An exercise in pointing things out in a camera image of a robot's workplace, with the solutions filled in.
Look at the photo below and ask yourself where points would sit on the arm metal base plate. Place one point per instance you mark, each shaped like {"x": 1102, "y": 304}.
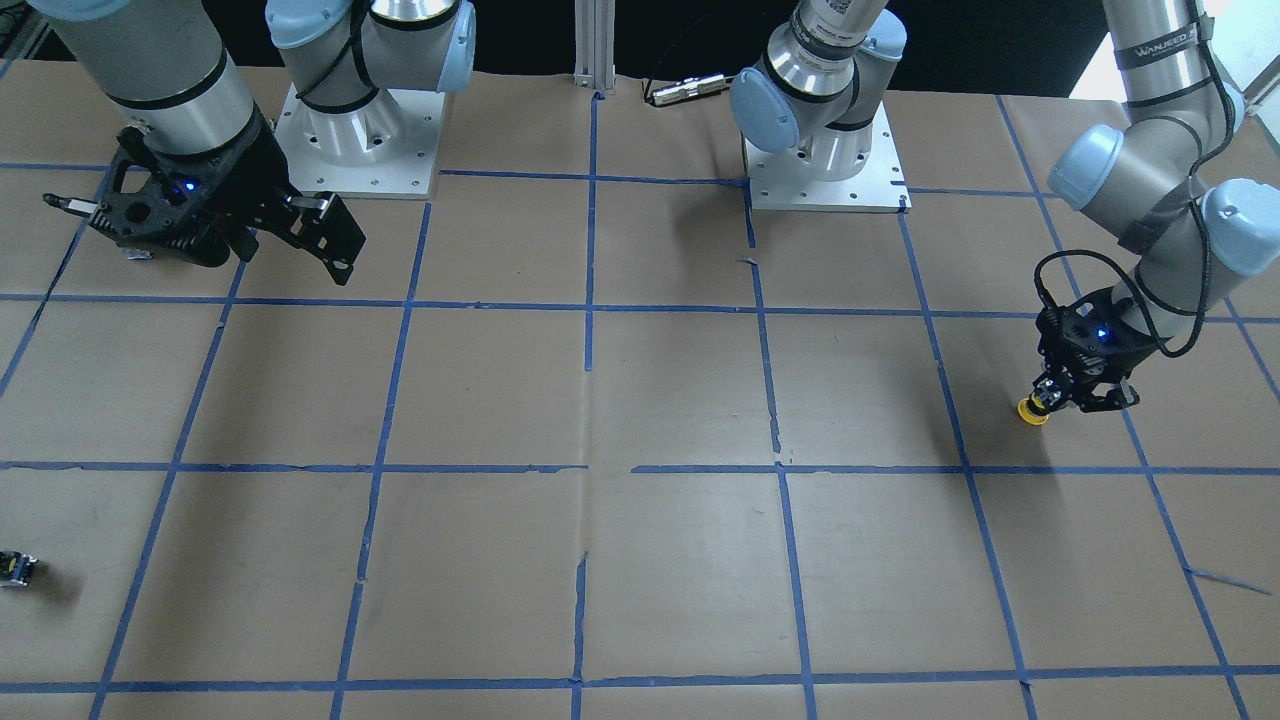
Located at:
{"x": 386, "y": 150}
{"x": 856, "y": 172}

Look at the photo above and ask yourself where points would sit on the small black electronic module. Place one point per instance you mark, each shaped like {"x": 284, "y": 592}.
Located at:
{"x": 17, "y": 569}

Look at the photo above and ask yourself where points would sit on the yellow push button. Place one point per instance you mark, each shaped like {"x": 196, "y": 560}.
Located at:
{"x": 1031, "y": 410}

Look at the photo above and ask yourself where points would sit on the aluminium frame post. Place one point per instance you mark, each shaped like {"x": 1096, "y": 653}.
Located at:
{"x": 593, "y": 39}

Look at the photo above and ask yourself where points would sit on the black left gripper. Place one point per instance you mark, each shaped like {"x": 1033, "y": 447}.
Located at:
{"x": 1128, "y": 344}

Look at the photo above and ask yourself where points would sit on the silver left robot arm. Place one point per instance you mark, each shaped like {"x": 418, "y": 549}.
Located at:
{"x": 811, "y": 99}

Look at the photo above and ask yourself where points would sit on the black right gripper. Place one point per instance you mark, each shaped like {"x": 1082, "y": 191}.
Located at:
{"x": 253, "y": 180}

